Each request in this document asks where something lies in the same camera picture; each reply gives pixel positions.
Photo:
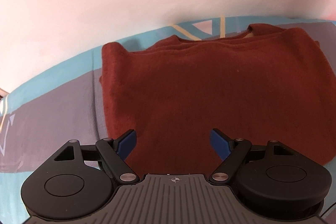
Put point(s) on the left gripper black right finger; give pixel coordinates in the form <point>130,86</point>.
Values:
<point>235,153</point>

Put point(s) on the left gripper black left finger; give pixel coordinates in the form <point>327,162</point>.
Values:
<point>101,163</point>

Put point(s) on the dark red knit sweater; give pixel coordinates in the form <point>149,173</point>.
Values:
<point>266,83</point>

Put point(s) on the white door frame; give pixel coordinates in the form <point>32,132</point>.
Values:
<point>3,93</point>

